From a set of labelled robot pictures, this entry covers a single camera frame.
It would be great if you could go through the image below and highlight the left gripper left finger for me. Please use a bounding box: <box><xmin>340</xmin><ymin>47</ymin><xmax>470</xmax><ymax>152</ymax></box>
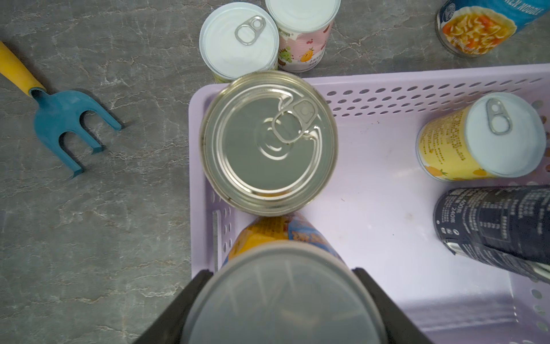
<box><xmin>134</xmin><ymin>269</ymin><xmax>213</xmax><ymax>344</ymax></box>

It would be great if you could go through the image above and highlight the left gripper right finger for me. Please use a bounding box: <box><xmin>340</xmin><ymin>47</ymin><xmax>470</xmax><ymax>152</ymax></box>
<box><xmin>352</xmin><ymin>267</ymin><xmax>433</xmax><ymax>344</ymax></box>

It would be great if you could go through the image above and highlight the tall colourful can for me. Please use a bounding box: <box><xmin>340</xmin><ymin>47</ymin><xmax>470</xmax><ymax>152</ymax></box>
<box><xmin>181</xmin><ymin>212</ymin><xmax>388</xmax><ymax>343</ymax></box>

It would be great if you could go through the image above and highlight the lilac plastic basket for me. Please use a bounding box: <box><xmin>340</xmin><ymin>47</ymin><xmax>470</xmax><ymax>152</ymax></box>
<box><xmin>188</xmin><ymin>63</ymin><xmax>550</xmax><ymax>344</ymax></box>

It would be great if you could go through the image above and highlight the dark navy can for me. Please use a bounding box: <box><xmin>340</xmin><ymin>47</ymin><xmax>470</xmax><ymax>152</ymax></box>
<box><xmin>433</xmin><ymin>185</ymin><xmax>549</xmax><ymax>283</ymax></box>

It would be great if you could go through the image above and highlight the blue soup can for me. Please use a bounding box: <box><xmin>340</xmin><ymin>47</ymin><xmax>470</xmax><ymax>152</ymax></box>
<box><xmin>435</xmin><ymin>0</ymin><xmax>549</xmax><ymax>58</ymax></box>
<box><xmin>199</xmin><ymin>70</ymin><xmax>338</xmax><ymax>216</ymax></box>

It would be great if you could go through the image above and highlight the yellow label small can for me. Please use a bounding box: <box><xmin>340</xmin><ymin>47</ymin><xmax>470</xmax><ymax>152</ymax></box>
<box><xmin>416</xmin><ymin>93</ymin><xmax>547</xmax><ymax>181</ymax></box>

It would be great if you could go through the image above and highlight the teal toy garden fork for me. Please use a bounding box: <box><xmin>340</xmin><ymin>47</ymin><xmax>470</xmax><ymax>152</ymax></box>
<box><xmin>1</xmin><ymin>44</ymin><xmax>122</xmax><ymax>177</ymax></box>

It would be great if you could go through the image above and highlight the green label small can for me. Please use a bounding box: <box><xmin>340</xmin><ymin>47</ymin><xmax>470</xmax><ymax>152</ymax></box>
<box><xmin>199</xmin><ymin>2</ymin><xmax>279</xmax><ymax>83</ymax></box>

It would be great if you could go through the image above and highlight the pink label small can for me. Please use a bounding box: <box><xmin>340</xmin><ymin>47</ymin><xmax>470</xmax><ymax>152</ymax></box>
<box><xmin>265</xmin><ymin>0</ymin><xmax>341</xmax><ymax>73</ymax></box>

